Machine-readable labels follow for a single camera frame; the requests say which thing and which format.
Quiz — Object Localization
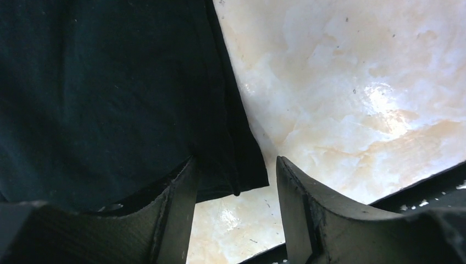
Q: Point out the black metal base rail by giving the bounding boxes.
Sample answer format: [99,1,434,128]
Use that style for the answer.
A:
[247,163,465,263]

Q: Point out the black boxer underwear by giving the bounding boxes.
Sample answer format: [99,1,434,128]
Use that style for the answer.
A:
[1,1,269,211]

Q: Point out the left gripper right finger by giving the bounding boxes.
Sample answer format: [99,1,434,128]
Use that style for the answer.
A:
[276,156,465,263]

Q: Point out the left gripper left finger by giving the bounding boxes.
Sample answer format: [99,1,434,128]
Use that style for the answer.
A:
[1,158,199,263]

